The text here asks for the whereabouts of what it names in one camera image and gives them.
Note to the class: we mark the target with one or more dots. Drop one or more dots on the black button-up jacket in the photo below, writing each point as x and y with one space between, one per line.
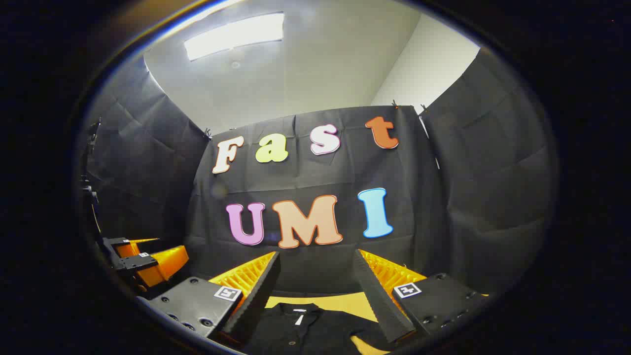
315 330

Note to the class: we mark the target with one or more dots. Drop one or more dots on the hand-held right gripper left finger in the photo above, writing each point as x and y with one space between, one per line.
256 305

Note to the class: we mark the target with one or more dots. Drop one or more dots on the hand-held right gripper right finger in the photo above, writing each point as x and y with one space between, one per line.
382 301

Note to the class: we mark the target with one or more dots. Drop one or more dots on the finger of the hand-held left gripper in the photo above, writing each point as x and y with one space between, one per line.
165 264
135 245

